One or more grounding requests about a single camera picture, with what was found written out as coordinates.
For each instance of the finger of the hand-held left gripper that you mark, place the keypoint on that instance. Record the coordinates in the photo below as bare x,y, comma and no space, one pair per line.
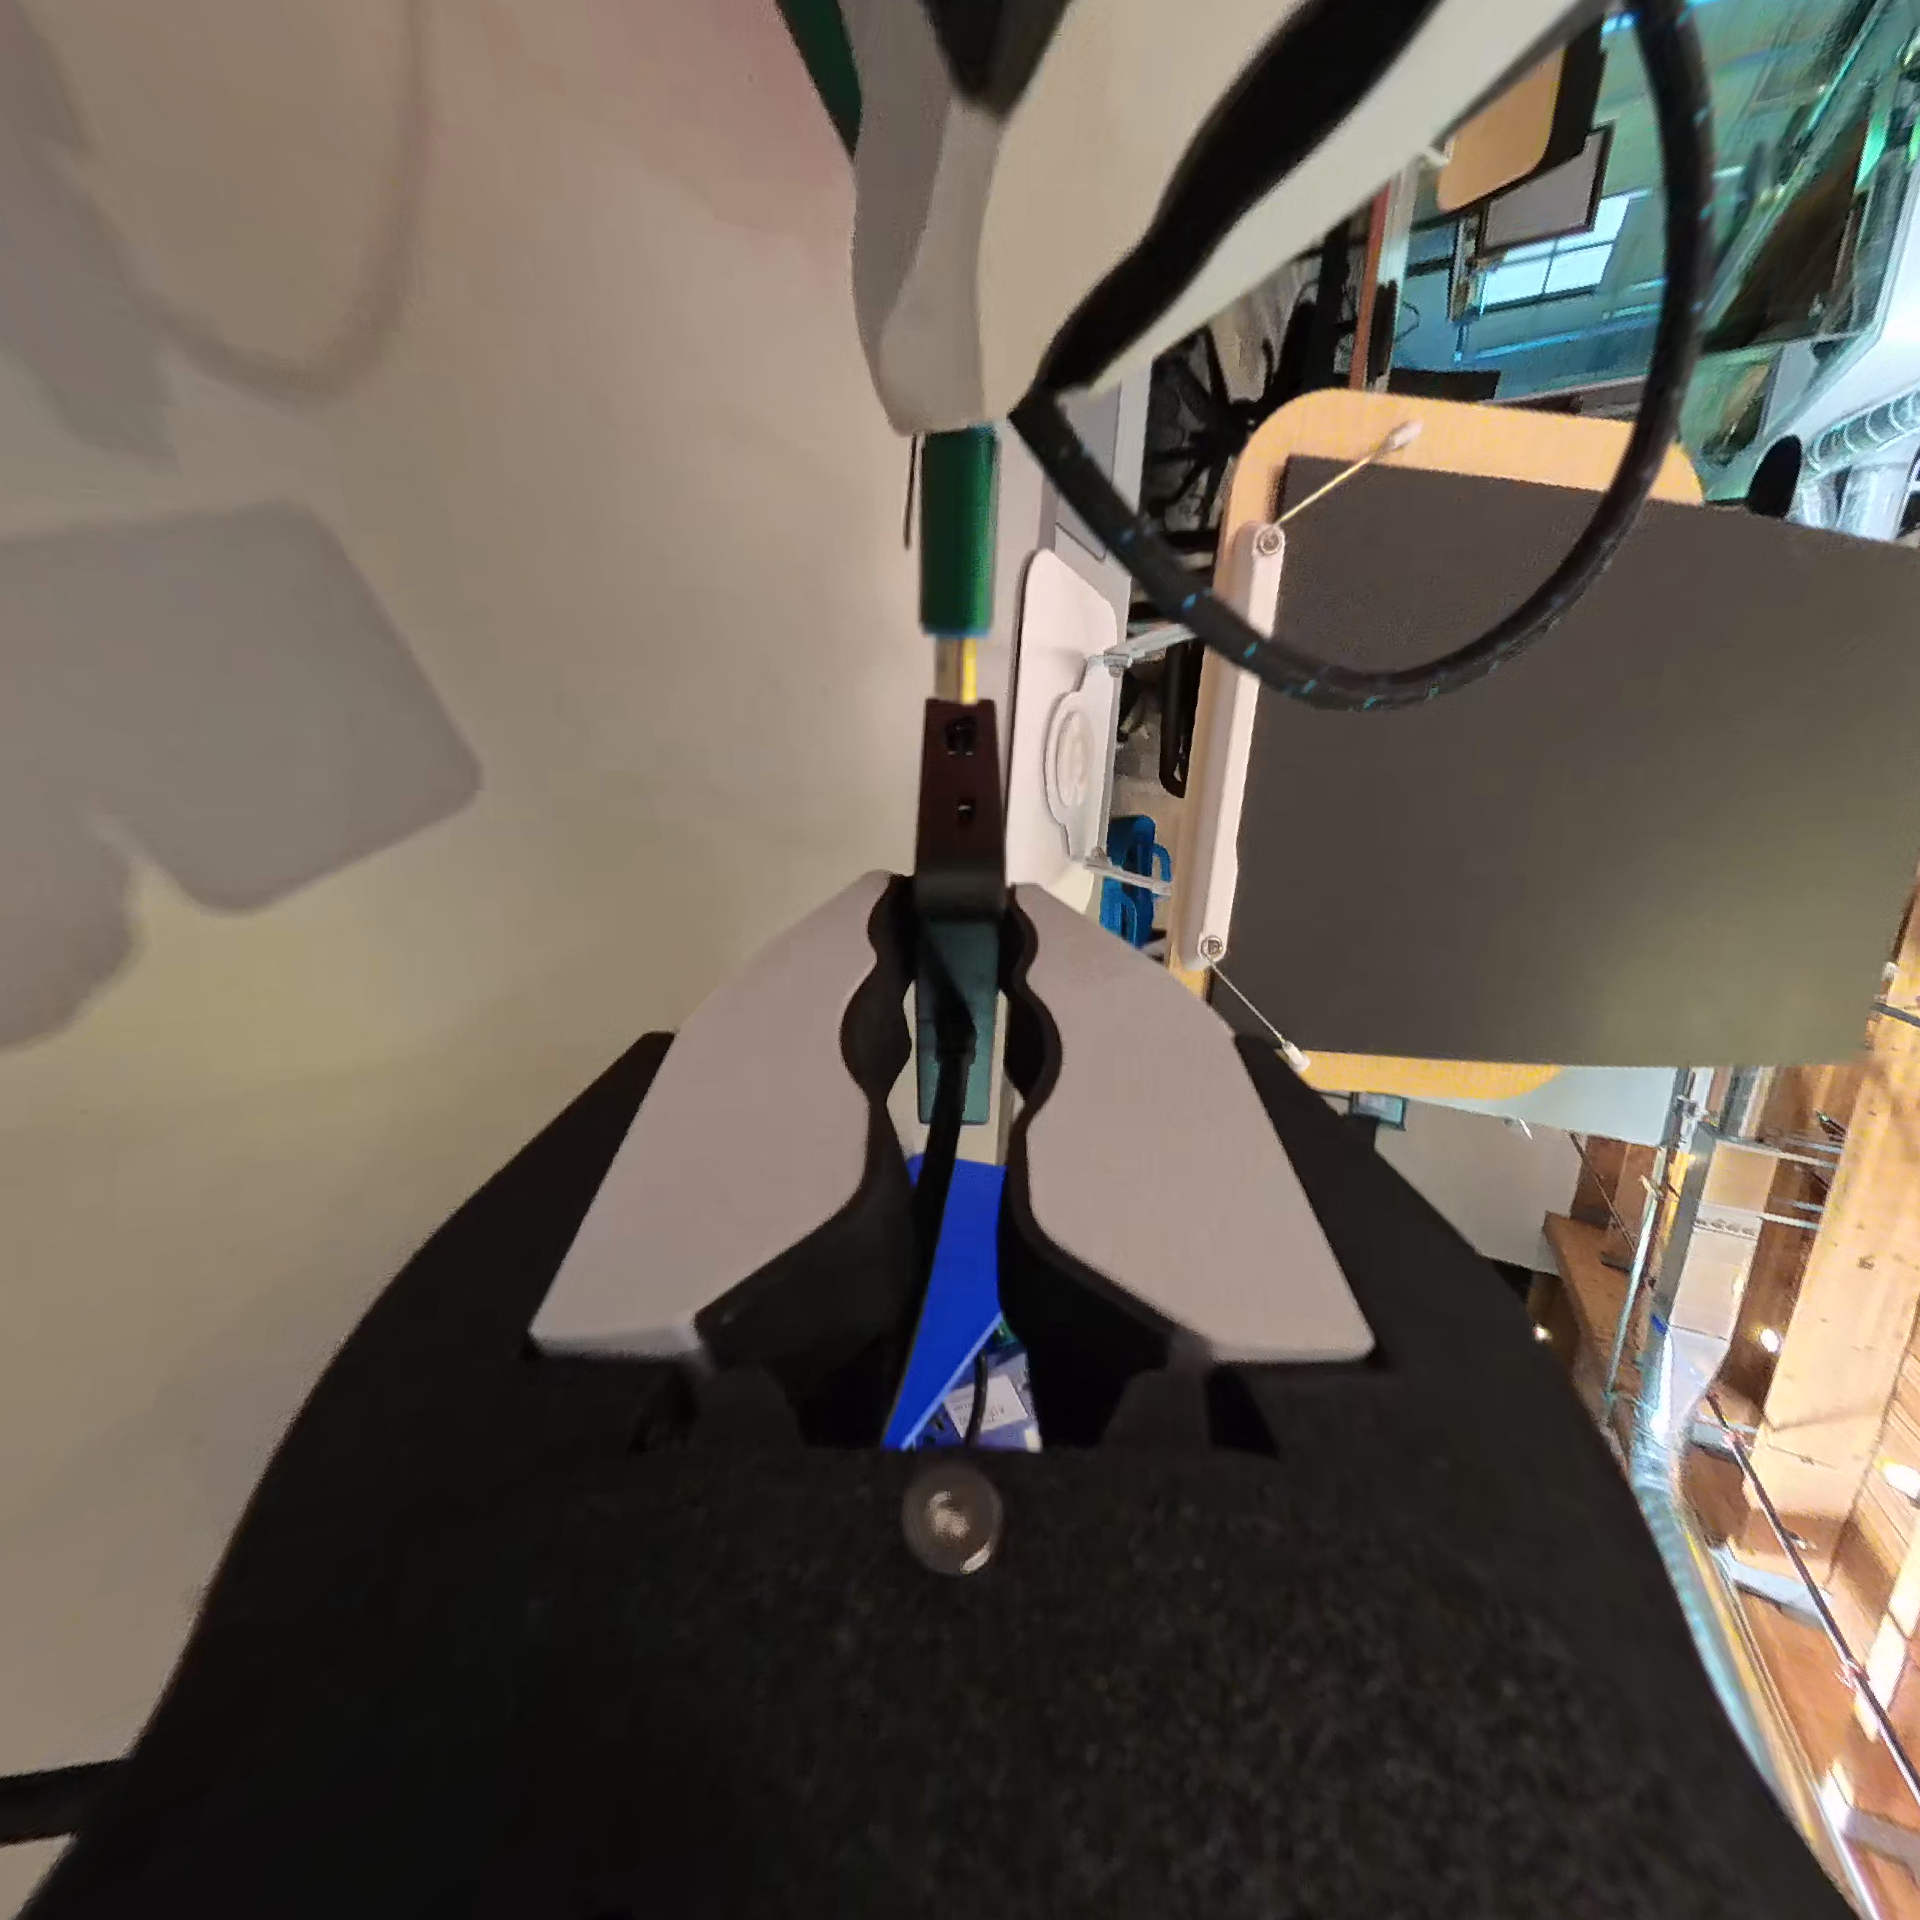
931,270
1410,107

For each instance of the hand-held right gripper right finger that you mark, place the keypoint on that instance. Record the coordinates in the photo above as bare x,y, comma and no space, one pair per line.
1186,1201

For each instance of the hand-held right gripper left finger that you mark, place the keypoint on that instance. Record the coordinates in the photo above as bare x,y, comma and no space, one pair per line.
706,1201

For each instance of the blue plastic bin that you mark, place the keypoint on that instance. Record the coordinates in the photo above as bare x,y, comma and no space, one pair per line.
954,1320

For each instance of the black usb hub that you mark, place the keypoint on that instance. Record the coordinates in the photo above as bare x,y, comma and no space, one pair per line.
954,810

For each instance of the silver stand base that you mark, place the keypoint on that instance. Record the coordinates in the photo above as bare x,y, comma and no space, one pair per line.
1057,720

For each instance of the tablet stand with dark board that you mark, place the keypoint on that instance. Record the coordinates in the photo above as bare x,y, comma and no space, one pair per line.
1590,810

